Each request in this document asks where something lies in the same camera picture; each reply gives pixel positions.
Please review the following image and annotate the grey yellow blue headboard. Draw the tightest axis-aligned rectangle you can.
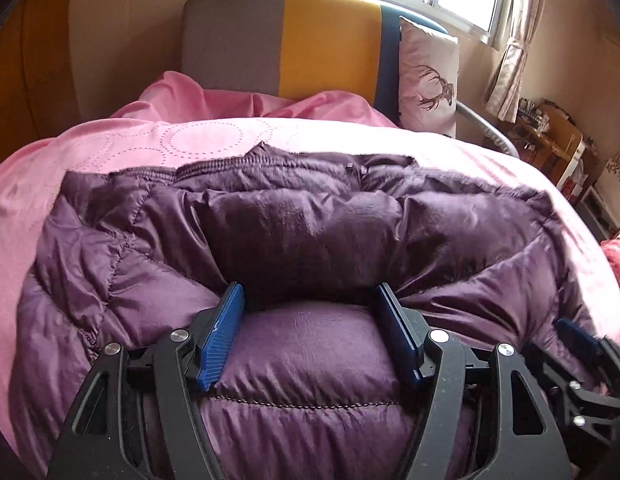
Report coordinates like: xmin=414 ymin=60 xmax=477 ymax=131
xmin=181 ymin=0 xmax=448 ymax=123

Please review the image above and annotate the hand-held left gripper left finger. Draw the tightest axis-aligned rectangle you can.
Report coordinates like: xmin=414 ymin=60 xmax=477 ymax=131
xmin=47 ymin=281 xmax=247 ymax=480

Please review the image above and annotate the wooden desk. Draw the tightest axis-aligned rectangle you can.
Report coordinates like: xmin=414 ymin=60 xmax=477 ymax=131
xmin=515 ymin=97 xmax=598 ymax=186

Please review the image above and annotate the purple quilted down jacket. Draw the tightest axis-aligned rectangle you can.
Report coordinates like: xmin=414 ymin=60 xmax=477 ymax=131
xmin=7 ymin=142 xmax=608 ymax=480

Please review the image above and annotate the pink patterned curtain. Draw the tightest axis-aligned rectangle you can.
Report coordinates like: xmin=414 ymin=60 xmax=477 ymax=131
xmin=485 ymin=0 xmax=537 ymax=123

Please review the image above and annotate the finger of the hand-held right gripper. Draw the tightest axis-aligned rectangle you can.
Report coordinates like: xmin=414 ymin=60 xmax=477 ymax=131
xmin=526 ymin=342 xmax=620 ymax=442
xmin=555 ymin=317 xmax=620 ymax=391

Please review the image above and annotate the grey curved tube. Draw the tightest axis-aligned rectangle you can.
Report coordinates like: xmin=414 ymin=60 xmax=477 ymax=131
xmin=455 ymin=100 xmax=521 ymax=158

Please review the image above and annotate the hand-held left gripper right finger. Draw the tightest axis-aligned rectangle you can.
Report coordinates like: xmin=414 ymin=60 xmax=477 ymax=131
xmin=374 ymin=282 xmax=573 ymax=480

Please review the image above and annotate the pink dotted blanket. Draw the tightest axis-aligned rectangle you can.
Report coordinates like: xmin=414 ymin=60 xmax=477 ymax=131
xmin=0 ymin=70 xmax=620 ymax=480

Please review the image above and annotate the pink ruffled cloth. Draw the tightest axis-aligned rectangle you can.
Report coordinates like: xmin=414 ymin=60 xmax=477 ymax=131
xmin=600 ymin=239 xmax=620 ymax=313

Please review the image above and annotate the pink deer print pillow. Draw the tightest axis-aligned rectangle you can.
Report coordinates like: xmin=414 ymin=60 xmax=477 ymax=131
xmin=397 ymin=16 xmax=461 ymax=138

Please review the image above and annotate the row of small bottles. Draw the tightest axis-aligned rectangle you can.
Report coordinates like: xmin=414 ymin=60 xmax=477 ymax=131
xmin=517 ymin=99 xmax=553 ymax=128

